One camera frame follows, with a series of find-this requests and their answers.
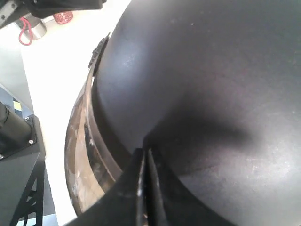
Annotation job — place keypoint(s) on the black helmet with visor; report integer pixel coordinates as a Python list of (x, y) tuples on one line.
[(214, 86)]

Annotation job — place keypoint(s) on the red mesh object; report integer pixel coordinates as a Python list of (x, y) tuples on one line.
[(63, 17)]

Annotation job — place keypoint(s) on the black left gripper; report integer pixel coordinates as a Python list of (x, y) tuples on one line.
[(12, 10)]

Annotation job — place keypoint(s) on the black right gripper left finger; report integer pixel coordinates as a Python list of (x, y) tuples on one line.
[(123, 204)]

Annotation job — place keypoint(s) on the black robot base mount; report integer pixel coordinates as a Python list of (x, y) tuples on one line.
[(18, 134)]

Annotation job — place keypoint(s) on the silver cylinder with red cord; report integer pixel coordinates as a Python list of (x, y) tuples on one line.
[(31, 28)]

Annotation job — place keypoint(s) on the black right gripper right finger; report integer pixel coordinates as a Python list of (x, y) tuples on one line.
[(170, 203)]

